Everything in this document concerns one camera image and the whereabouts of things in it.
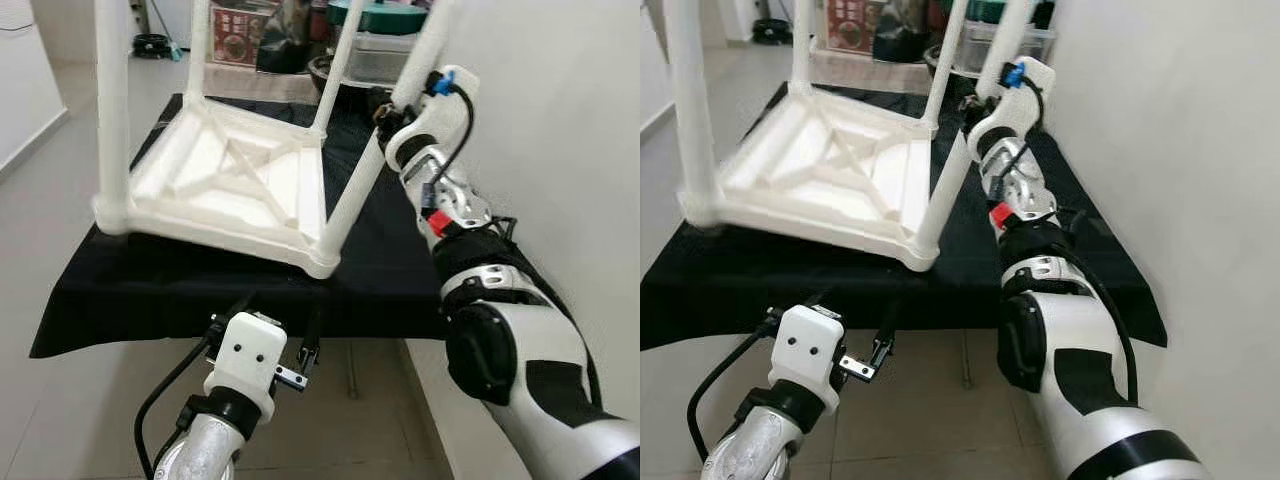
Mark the white plastic children table top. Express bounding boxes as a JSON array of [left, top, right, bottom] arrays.
[[93, 95, 341, 281], [678, 85, 946, 273]]

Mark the clear plastic storage container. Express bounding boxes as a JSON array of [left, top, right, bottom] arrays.
[[960, 20, 1056, 76], [345, 30, 419, 86]]

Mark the black cloth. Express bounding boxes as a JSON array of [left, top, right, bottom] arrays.
[[640, 82, 1169, 351], [28, 92, 451, 359]]

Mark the dark green lidded tray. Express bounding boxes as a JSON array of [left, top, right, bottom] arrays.
[[965, 0, 1036, 26], [328, 0, 431, 36]]

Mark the black plastic bag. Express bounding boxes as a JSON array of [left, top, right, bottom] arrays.
[[255, 0, 316, 76], [872, 0, 931, 63]]

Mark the beige patterned cloth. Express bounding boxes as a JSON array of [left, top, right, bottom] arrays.
[[190, 62, 321, 101], [810, 50, 936, 93]]

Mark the red printed food box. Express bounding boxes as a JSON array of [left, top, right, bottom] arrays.
[[208, 5, 263, 69], [825, 0, 881, 56]]

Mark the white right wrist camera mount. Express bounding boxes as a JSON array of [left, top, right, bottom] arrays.
[[965, 55, 1056, 161], [385, 65, 481, 171]]

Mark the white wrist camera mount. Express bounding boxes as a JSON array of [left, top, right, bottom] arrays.
[[385, 65, 481, 171], [205, 312, 289, 419], [770, 305, 846, 413], [965, 55, 1056, 161]]

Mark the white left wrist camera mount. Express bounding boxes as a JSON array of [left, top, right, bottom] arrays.
[[770, 305, 846, 413], [205, 312, 289, 419]]

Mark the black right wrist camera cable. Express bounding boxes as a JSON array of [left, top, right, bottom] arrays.
[[425, 70, 476, 216], [998, 60, 1046, 201]]

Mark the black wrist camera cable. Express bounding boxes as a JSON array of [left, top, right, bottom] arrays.
[[425, 70, 476, 216], [135, 325, 216, 479], [998, 60, 1046, 201], [687, 312, 786, 461]]

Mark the black left wrist camera cable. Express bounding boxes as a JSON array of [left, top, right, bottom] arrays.
[[135, 325, 216, 479], [687, 312, 786, 461]]

